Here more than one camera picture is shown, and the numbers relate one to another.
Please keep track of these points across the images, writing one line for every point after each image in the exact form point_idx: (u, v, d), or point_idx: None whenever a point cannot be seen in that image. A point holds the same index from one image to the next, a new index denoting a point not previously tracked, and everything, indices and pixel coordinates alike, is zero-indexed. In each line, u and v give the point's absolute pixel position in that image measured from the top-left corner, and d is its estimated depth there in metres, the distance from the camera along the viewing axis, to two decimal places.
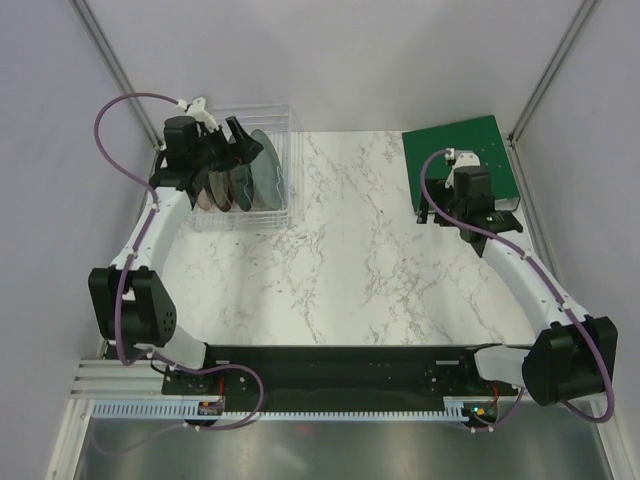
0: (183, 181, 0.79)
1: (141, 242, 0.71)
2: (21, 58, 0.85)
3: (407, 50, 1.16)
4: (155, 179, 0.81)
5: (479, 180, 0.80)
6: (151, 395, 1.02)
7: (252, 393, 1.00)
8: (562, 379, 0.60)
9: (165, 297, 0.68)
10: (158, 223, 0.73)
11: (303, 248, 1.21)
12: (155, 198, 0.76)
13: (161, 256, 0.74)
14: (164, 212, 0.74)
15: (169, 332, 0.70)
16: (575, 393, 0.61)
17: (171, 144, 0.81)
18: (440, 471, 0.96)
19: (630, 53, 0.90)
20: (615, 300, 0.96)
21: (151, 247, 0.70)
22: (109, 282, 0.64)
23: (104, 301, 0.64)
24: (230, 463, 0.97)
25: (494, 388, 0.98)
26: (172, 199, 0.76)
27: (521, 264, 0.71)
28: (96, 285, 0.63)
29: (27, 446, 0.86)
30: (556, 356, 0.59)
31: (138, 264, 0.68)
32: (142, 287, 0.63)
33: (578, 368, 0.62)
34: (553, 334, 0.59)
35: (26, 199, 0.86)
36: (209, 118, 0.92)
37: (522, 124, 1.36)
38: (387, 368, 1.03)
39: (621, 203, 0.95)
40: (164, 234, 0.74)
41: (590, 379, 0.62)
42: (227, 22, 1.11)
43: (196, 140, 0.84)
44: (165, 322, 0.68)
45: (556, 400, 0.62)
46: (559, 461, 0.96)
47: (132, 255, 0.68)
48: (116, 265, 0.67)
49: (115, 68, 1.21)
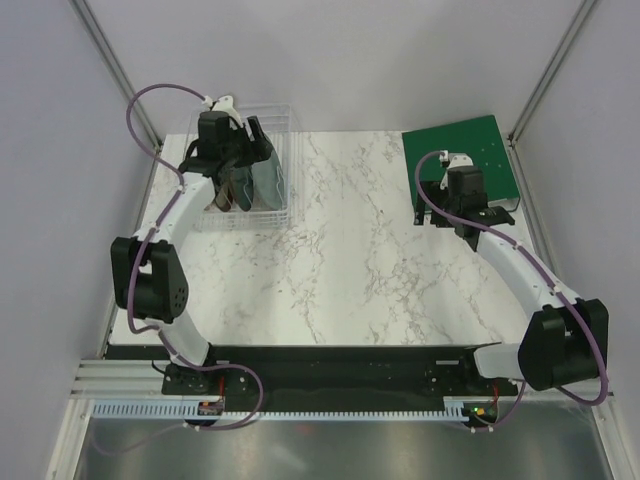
0: (209, 170, 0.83)
1: (164, 219, 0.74)
2: (20, 57, 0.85)
3: (407, 49, 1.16)
4: (184, 165, 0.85)
5: (472, 178, 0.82)
6: (151, 395, 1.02)
7: (252, 393, 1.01)
8: (555, 362, 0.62)
9: (180, 274, 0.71)
10: (182, 203, 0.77)
11: (303, 248, 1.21)
12: (183, 181, 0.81)
13: (180, 236, 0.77)
14: (189, 194, 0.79)
15: (180, 308, 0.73)
16: (572, 377, 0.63)
17: (204, 133, 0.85)
18: (440, 471, 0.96)
19: (630, 53, 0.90)
20: (615, 300, 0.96)
21: (172, 225, 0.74)
22: (129, 251, 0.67)
23: (122, 268, 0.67)
24: (230, 463, 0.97)
25: (493, 388, 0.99)
26: (198, 184, 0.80)
27: (511, 252, 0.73)
28: (117, 252, 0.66)
29: (27, 446, 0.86)
30: (547, 339, 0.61)
31: (158, 238, 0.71)
32: (160, 260, 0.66)
33: (573, 353, 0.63)
34: (544, 316, 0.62)
35: (25, 199, 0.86)
36: (234, 114, 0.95)
37: (522, 124, 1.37)
38: (387, 368, 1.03)
39: (622, 202, 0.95)
40: (186, 215, 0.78)
41: (586, 363, 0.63)
42: (227, 21, 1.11)
43: (227, 133, 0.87)
44: (177, 296, 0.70)
45: (551, 384, 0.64)
46: (558, 461, 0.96)
47: (154, 230, 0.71)
48: (138, 236, 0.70)
49: (114, 67, 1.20)
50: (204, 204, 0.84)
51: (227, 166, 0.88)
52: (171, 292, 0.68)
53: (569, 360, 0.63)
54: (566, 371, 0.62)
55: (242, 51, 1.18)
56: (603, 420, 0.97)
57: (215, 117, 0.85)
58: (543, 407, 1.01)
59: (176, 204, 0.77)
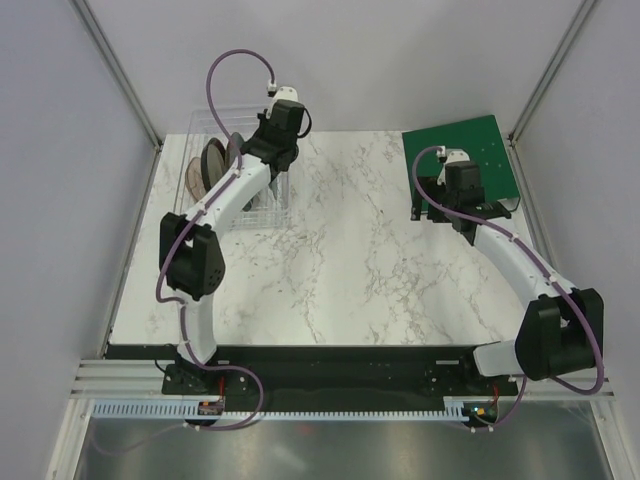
0: (269, 155, 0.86)
1: (214, 202, 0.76)
2: (20, 58, 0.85)
3: (408, 49, 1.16)
4: (248, 145, 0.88)
5: (469, 173, 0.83)
6: (151, 395, 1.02)
7: (252, 393, 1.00)
8: (552, 350, 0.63)
9: (219, 256, 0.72)
10: (235, 188, 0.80)
11: (303, 248, 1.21)
12: (241, 166, 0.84)
13: (226, 222, 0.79)
14: (243, 180, 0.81)
15: (213, 289, 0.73)
16: (569, 366, 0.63)
17: (276, 119, 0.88)
18: (440, 471, 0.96)
19: (630, 54, 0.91)
20: (616, 300, 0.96)
21: (220, 209, 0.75)
22: (176, 227, 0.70)
23: (167, 239, 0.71)
24: (230, 463, 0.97)
25: (493, 388, 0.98)
26: (253, 171, 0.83)
27: (507, 244, 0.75)
28: (166, 224, 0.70)
29: (27, 446, 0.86)
30: (543, 327, 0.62)
31: (203, 221, 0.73)
32: (200, 242, 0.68)
33: (571, 343, 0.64)
34: (540, 305, 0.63)
35: (26, 200, 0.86)
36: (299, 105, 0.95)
37: (522, 123, 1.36)
38: (387, 368, 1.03)
39: (621, 203, 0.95)
40: (237, 201, 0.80)
41: (583, 354, 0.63)
42: (228, 23, 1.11)
43: (298, 124, 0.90)
44: (211, 278, 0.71)
45: (548, 373, 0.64)
46: (558, 461, 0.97)
47: (202, 212, 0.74)
48: (187, 215, 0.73)
49: (115, 68, 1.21)
50: (257, 190, 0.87)
51: (289, 155, 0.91)
52: (205, 272, 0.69)
53: (566, 349, 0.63)
54: (564, 360, 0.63)
55: (242, 50, 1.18)
56: (603, 420, 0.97)
57: (291, 106, 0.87)
58: (543, 407, 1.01)
59: (229, 189, 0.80)
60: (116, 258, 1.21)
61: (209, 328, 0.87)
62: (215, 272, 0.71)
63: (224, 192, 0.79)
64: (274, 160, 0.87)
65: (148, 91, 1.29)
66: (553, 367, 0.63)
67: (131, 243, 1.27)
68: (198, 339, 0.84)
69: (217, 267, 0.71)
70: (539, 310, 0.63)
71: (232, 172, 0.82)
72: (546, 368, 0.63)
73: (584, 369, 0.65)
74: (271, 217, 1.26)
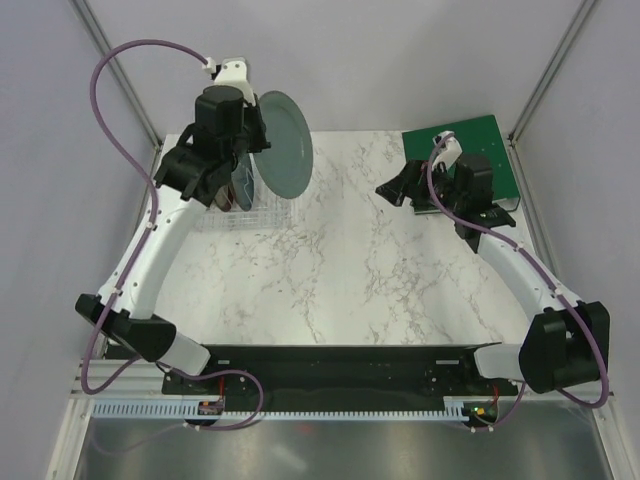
0: (195, 178, 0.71)
1: (129, 274, 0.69)
2: (20, 58, 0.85)
3: (407, 49, 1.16)
4: (168, 162, 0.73)
5: (482, 178, 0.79)
6: (151, 395, 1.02)
7: (252, 393, 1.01)
8: (557, 364, 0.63)
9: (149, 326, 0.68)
10: (153, 245, 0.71)
11: (303, 247, 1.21)
12: (156, 209, 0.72)
13: (156, 285, 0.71)
14: (161, 232, 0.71)
15: (159, 354, 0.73)
16: (574, 380, 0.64)
17: (202, 119, 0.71)
18: (440, 471, 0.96)
19: (629, 54, 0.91)
20: (615, 301, 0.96)
21: (137, 284, 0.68)
22: (92, 313, 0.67)
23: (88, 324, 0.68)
24: (230, 464, 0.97)
25: (493, 388, 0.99)
26: (173, 214, 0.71)
27: (512, 254, 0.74)
28: (83, 311, 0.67)
29: (27, 447, 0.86)
30: (547, 340, 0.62)
31: (120, 305, 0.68)
32: (122, 330, 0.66)
33: (575, 356, 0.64)
34: (545, 319, 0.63)
35: (27, 200, 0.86)
36: (245, 89, 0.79)
37: (521, 124, 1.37)
38: (387, 368, 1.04)
39: (621, 203, 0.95)
40: (158, 258, 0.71)
41: (587, 366, 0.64)
42: (227, 23, 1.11)
43: (231, 122, 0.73)
44: (152, 345, 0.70)
45: (552, 386, 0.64)
46: (558, 461, 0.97)
47: (116, 293, 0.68)
48: (103, 297, 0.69)
49: (115, 68, 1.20)
50: (191, 225, 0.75)
51: (224, 168, 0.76)
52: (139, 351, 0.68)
53: (570, 362, 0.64)
54: (569, 374, 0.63)
55: (242, 51, 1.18)
56: (603, 420, 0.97)
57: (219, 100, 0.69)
58: (543, 407, 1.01)
59: (147, 247, 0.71)
60: (115, 258, 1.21)
61: (189, 348, 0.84)
62: (154, 344, 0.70)
63: (140, 254, 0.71)
64: (203, 181, 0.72)
65: (147, 91, 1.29)
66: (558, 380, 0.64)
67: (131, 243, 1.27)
68: (178, 366, 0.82)
69: (152, 334, 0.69)
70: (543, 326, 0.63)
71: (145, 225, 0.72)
72: (550, 383, 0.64)
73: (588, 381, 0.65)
74: (271, 218, 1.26)
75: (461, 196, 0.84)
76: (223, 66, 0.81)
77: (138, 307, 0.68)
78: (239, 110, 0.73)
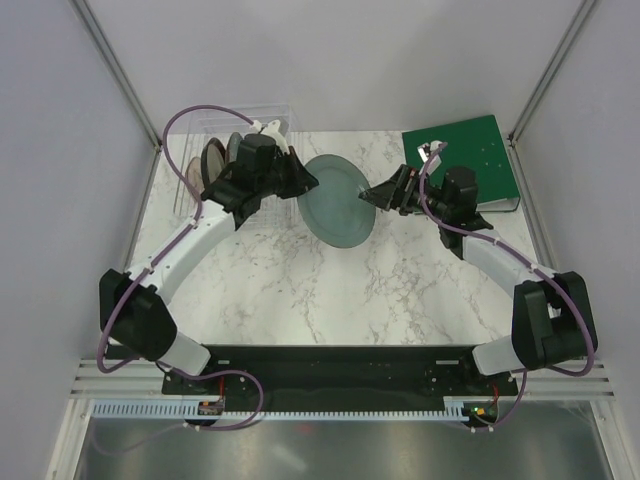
0: (233, 203, 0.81)
1: (164, 257, 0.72)
2: (19, 58, 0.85)
3: (408, 49, 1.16)
4: (210, 189, 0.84)
5: (468, 193, 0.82)
6: (151, 395, 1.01)
7: (252, 393, 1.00)
8: (545, 338, 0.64)
9: (167, 320, 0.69)
10: (190, 241, 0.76)
11: (303, 247, 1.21)
12: (199, 214, 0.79)
13: (179, 279, 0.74)
14: (200, 231, 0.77)
15: (161, 354, 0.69)
16: (566, 354, 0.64)
17: (243, 158, 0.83)
18: (440, 471, 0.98)
19: (631, 53, 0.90)
20: (616, 302, 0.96)
21: (169, 267, 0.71)
22: (119, 285, 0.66)
23: (106, 301, 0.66)
24: (231, 464, 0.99)
25: (493, 388, 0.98)
26: (213, 219, 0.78)
27: (489, 246, 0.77)
28: (106, 284, 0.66)
29: (27, 446, 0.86)
30: (530, 311, 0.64)
31: (148, 281, 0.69)
32: (143, 306, 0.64)
33: (562, 330, 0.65)
34: (525, 290, 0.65)
35: (25, 200, 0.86)
36: (280, 141, 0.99)
37: (522, 124, 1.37)
38: (387, 368, 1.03)
39: (622, 203, 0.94)
40: (190, 255, 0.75)
41: (576, 339, 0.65)
42: (227, 22, 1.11)
43: (265, 162, 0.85)
44: (158, 341, 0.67)
45: (546, 364, 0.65)
46: (555, 461, 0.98)
47: (148, 270, 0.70)
48: (131, 274, 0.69)
49: (115, 67, 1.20)
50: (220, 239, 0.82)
51: (254, 199, 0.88)
52: (149, 338, 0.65)
53: (559, 336, 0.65)
54: (559, 349, 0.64)
55: (242, 51, 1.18)
56: (603, 420, 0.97)
57: (259, 145, 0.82)
58: (542, 407, 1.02)
59: (184, 241, 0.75)
60: (116, 257, 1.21)
61: (190, 349, 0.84)
62: (161, 338, 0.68)
63: (175, 246, 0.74)
64: (240, 206, 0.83)
65: (147, 91, 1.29)
66: (550, 355, 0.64)
67: (131, 243, 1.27)
68: (177, 365, 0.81)
69: (162, 329, 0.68)
70: (524, 300, 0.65)
71: (188, 222, 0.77)
72: (543, 360, 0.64)
73: (578, 356, 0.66)
74: (271, 217, 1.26)
75: (447, 208, 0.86)
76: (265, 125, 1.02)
77: (164, 288, 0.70)
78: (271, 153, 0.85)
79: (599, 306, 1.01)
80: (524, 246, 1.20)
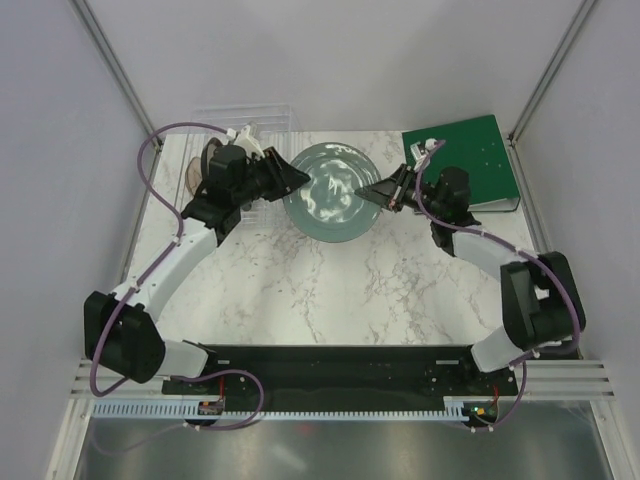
0: (214, 220, 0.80)
1: (149, 275, 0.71)
2: (19, 58, 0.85)
3: (408, 49, 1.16)
4: (189, 207, 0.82)
5: (461, 197, 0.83)
6: (151, 395, 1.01)
7: (252, 393, 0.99)
8: (533, 316, 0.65)
9: (156, 339, 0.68)
10: (174, 257, 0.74)
11: (303, 248, 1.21)
12: (182, 231, 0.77)
13: (166, 295, 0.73)
14: (184, 248, 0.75)
15: (150, 376, 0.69)
16: (555, 332, 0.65)
17: (216, 175, 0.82)
18: (440, 472, 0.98)
19: (630, 53, 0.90)
20: (617, 302, 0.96)
21: (155, 285, 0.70)
22: (104, 307, 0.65)
23: (91, 325, 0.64)
24: (231, 464, 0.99)
25: (493, 388, 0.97)
26: (196, 236, 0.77)
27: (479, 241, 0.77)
28: (89, 308, 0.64)
29: (27, 446, 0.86)
30: (515, 290, 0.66)
31: (135, 300, 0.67)
32: (133, 326, 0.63)
33: (549, 308, 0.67)
34: (512, 269, 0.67)
35: (25, 199, 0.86)
36: (256, 146, 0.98)
37: (522, 124, 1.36)
38: (387, 367, 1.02)
39: (621, 202, 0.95)
40: (177, 271, 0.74)
41: (563, 315, 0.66)
42: (227, 22, 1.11)
43: (237, 175, 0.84)
44: (147, 361, 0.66)
45: (536, 342, 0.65)
46: (554, 461, 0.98)
47: (134, 289, 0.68)
48: (116, 294, 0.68)
49: (114, 67, 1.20)
50: (202, 255, 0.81)
51: (234, 212, 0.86)
52: (139, 359, 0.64)
53: (548, 314, 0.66)
54: (548, 327, 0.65)
55: (242, 51, 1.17)
56: (603, 420, 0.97)
57: (230, 161, 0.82)
58: (542, 407, 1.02)
59: (167, 259, 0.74)
60: (115, 257, 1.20)
61: (186, 356, 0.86)
62: (149, 359, 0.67)
63: (161, 263, 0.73)
64: (221, 223, 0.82)
65: (147, 90, 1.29)
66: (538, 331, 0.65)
67: (131, 243, 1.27)
68: (175, 372, 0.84)
69: (153, 349, 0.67)
70: (512, 277, 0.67)
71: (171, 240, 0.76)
72: (534, 339, 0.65)
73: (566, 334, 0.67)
74: (271, 217, 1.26)
75: (440, 207, 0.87)
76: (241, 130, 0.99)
77: (151, 306, 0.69)
78: (242, 165, 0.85)
79: (600, 306, 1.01)
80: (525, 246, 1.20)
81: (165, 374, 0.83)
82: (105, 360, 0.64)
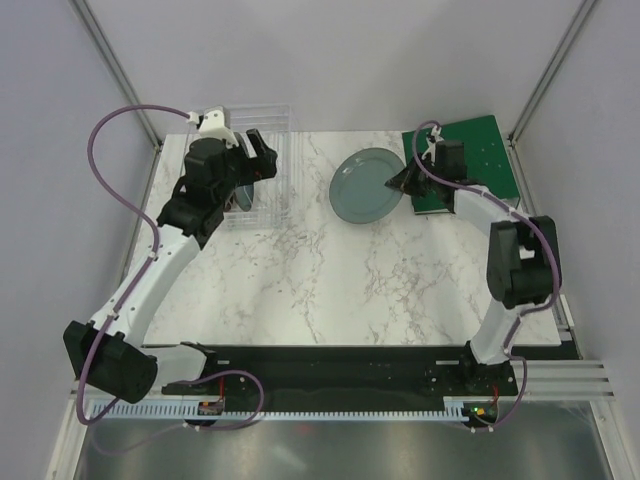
0: (193, 221, 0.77)
1: (126, 299, 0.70)
2: (18, 58, 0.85)
3: (407, 49, 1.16)
4: (166, 211, 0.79)
5: (455, 151, 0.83)
6: (151, 395, 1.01)
7: (252, 393, 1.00)
8: (513, 272, 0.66)
9: (143, 360, 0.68)
10: (151, 277, 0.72)
11: (303, 247, 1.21)
12: (157, 244, 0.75)
13: (149, 313, 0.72)
14: (162, 262, 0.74)
15: (143, 392, 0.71)
16: (532, 291, 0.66)
17: (194, 172, 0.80)
18: (440, 472, 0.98)
19: (630, 53, 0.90)
20: (617, 302, 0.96)
21: (134, 309, 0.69)
22: (84, 337, 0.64)
23: (75, 353, 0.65)
24: (231, 464, 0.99)
25: (493, 388, 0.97)
26: (173, 247, 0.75)
27: (476, 198, 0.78)
28: (70, 338, 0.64)
29: (27, 446, 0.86)
30: (501, 244, 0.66)
31: (114, 329, 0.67)
32: (115, 356, 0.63)
33: (533, 267, 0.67)
34: (501, 226, 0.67)
35: (25, 199, 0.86)
36: (227, 132, 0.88)
37: (521, 124, 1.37)
38: (387, 368, 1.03)
39: (621, 202, 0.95)
40: (157, 288, 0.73)
41: (546, 275, 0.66)
42: (226, 23, 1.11)
43: (216, 172, 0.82)
44: (138, 381, 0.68)
45: (515, 297, 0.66)
46: (555, 461, 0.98)
47: (112, 317, 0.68)
48: (95, 323, 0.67)
49: (114, 67, 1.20)
50: (184, 264, 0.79)
51: (216, 213, 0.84)
52: (127, 381, 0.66)
53: (529, 272, 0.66)
54: (528, 283, 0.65)
55: (242, 51, 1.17)
56: (603, 420, 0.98)
57: (207, 155, 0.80)
58: (542, 407, 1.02)
59: (144, 278, 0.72)
60: (115, 257, 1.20)
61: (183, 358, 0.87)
62: (140, 378, 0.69)
63: (137, 284, 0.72)
64: (201, 225, 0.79)
65: (147, 91, 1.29)
66: (518, 288, 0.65)
67: (131, 243, 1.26)
68: (174, 376, 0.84)
69: (142, 370, 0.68)
70: (498, 233, 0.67)
71: (147, 256, 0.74)
72: (510, 295, 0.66)
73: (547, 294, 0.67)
74: (271, 217, 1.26)
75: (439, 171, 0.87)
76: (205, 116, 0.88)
77: (133, 332, 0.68)
78: (221, 161, 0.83)
79: (600, 306, 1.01)
80: None
81: (165, 378, 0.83)
82: (97, 381, 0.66)
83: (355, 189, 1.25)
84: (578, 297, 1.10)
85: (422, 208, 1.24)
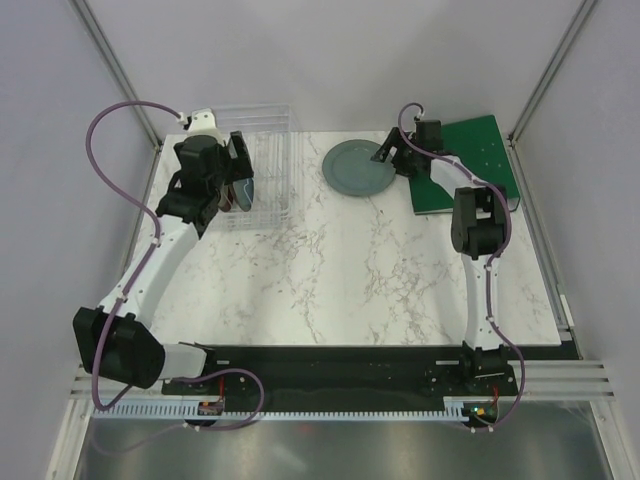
0: (191, 212, 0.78)
1: (135, 282, 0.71)
2: (18, 60, 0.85)
3: (407, 49, 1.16)
4: (162, 204, 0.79)
5: (432, 126, 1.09)
6: (151, 395, 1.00)
7: (252, 393, 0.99)
8: (471, 227, 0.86)
9: (152, 344, 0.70)
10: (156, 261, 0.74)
11: (303, 247, 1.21)
12: (160, 231, 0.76)
13: (157, 295, 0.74)
14: (164, 249, 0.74)
15: (153, 380, 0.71)
16: (486, 241, 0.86)
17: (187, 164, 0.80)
18: (440, 472, 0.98)
19: (630, 52, 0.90)
20: (617, 302, 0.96)
21: (143, 291, 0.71)
22: (94, 322, 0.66)
23: (86, 341, 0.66)
24: (231, 464, 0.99)
25: (493, 388, 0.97)
26: (175, 234, 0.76)
27: (448, 167, 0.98)
28: (81, 324, 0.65)
29: (27, 444, 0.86)
30: (461, 205, 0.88)
31: (124, 310, 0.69)
32: (127, 337, 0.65)
33: (488, 224, 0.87)
34: (462, 192, 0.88)
35: (25, 199, 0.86)
36: (215, 133, 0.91)
37: (521, 124, 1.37)
38: (387, 368, 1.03)
39: (621, 202, 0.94)
40: (162, 273, 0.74)
41: (496, 230, 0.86)
42: (226, 24, 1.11)
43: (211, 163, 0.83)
44: (148, 366, 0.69)
45: (471, 246, 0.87)
46: (555, 461, 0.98)
47: (121, 300, 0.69)
48: (105, 307, 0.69)
49: (115, 68, 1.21)
50: (186, 251, 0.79)
51: (212, 203, 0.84)
52: (138, 365, 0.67)
53: (483, 227, 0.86)
54: (481, 236, 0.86)
55: (242, 51, 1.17)
56: (603, 420, 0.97)
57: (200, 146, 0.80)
58: (542, 407, 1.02)
59: (147, 265, 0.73)
60: (115, 257, 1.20)
61: (184, 356, 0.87)
62: (150, 364, 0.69)
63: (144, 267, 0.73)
64: (199, 214, 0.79)
65: (147, 91, 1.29)
66: (474, 239, 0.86)
67: (131, 242, 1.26)
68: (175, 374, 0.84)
69: (150, 354, 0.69)
70: (461, 197, 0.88)
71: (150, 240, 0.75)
72: (469, 245, 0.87)
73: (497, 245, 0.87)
74: (270, 217, 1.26)
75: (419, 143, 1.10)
76: (193, 117, 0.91)
77: (142, 313, 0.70)
78: (215, 153, 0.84)
79: (601, 306, 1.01)
80: (524, 246, 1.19)
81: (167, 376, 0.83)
82: (108, 370, 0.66)
83: (348, 173, 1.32)
84: (578, 297, 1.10)
85: (425, 208, 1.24)
